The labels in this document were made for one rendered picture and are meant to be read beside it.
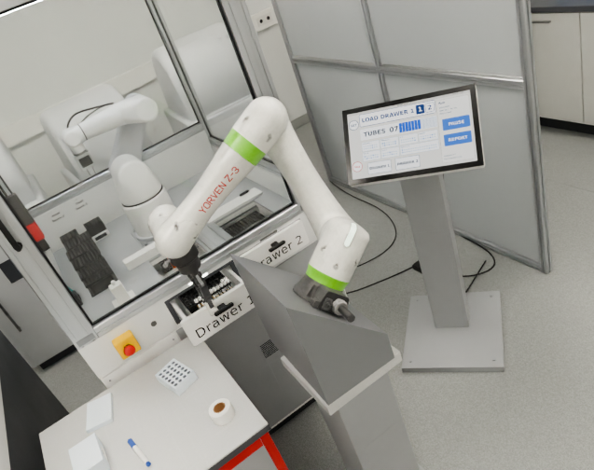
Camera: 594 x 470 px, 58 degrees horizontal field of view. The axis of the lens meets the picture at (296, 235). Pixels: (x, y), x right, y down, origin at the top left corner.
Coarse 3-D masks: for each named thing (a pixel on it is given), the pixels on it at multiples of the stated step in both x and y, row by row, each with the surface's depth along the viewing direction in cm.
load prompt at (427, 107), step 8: (408, 104) 206; (416, 104) 204; (424, 104) 203; (432, 104) 202; (376, 112) 211; (384, 112) 209; (392, 112) 208; (400, 112) 207; (408, 112) 205; (416, 112) 204; (424, 112) 203; (432, 112) 202; (360, 120) 213; (368, 120) 212; (376, 120) 210; (384, 120) 209; (392, 120) 208
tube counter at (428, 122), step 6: (408, 120) 205; (414, 120) 204; (420, 120) 204; (426, 120) 203; (432, 120) 202; (390, 126) 208; (396, 126) 207; (402, 126) 206; (408, 126) 205; (414, 126) 204; (420, 126) 203; (426, 126) 202; (432, 126) 202; (390, 132) 208; (396, 132) 207; (402, 132) 206
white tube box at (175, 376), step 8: (176, 360) 183; (168, 368) 182; (176, 368) 180; (184, 368) 179; (160, 376) 180; (168, 376) 178; (176, 376) 177; (184, 376) 177; (192, 376) 176; (168, 384) 175; (176, 384) 175; (184, 384) 175; (176, 392) 173
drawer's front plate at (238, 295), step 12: (240, 288) 185; (216, 300) 182; (228, 300) 184; (240, 300) 187; (204, 312) 181; (228, 312) 186; (240, 312) 188; (192, 324) 180; (204, 324) 182; (216, 324) 185; (228, 324) 187; (192, 336) 181; (204, 336) 184
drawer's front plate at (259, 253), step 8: (296, 224) 208; (280, 232) 206; (288, 232) 208; (296, 232) 210; (304, 232) 212; (272, 240) 205; (280, 240) 207; (288, 240) 209; (296, 240) 211; (304, 240) 213; (256, 248) 203; (264, 248) 204; (280, 248) 208; (288, 248) 210; (296, 248) 212; (248, 256) 202; (256, 256) 204; (264, 256) 206; (272, 256) 208; (280, 256) 209; (272, 264) 209
